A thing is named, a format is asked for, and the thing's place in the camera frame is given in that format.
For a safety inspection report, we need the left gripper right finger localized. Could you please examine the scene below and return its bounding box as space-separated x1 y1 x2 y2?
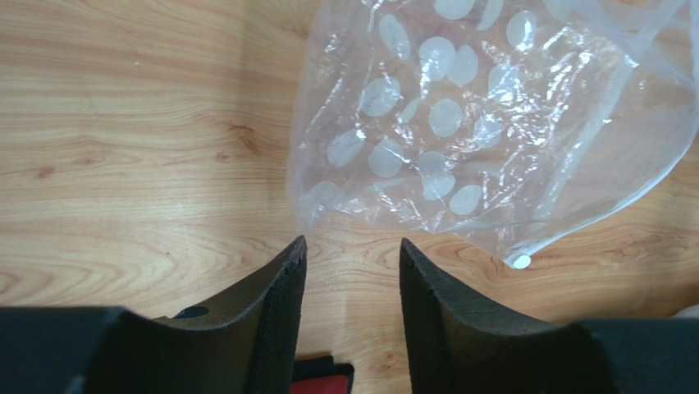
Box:
400 239 698 393

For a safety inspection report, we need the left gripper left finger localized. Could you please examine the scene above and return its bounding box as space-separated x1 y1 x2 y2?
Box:
1 237 307 393

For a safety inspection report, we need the clear zip top bag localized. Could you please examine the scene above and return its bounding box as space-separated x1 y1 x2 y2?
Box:
287 1 698 269

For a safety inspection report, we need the folded red black cloth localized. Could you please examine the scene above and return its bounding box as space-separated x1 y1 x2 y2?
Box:
290 355 355 394

